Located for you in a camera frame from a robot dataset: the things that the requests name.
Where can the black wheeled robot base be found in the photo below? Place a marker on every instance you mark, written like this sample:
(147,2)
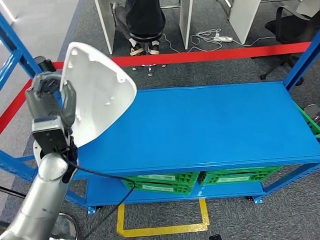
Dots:
(215,237)

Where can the white power strip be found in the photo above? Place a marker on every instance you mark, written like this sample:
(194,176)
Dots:
(222,38)

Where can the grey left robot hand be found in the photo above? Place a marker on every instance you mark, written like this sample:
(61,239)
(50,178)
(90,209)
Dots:
(47,101)

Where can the black round stool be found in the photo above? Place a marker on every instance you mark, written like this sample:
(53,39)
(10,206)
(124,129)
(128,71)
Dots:
(146,36)

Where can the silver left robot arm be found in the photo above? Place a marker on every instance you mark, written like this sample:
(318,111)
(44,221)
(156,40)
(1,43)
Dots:
(44,195)

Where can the black office chair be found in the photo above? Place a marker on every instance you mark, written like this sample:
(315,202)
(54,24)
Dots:
(290,28)

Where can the blue metal shelf rack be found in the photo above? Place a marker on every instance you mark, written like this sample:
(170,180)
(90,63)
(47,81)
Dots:
(200,126)

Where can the white desk panel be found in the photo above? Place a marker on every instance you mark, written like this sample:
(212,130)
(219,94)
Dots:
(244,18)
(106,23)
(186,20)

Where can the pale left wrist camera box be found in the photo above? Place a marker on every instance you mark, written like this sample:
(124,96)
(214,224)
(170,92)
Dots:
(50,136)

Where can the red barrier belt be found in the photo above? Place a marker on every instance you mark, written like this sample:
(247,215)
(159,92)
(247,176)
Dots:
(12,109)
(200,54)

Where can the green plastic crate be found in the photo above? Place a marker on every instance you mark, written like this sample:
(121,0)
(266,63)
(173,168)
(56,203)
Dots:
(260,174)
(309,126)
(183,189)
(185,177)

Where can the round chrome base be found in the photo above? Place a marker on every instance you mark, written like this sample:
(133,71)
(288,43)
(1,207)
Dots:
(313,112)

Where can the person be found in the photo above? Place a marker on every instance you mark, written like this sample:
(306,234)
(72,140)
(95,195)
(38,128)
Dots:
(145,16)

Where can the white plastic cover part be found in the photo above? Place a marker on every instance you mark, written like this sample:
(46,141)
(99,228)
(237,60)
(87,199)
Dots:
(100,92)

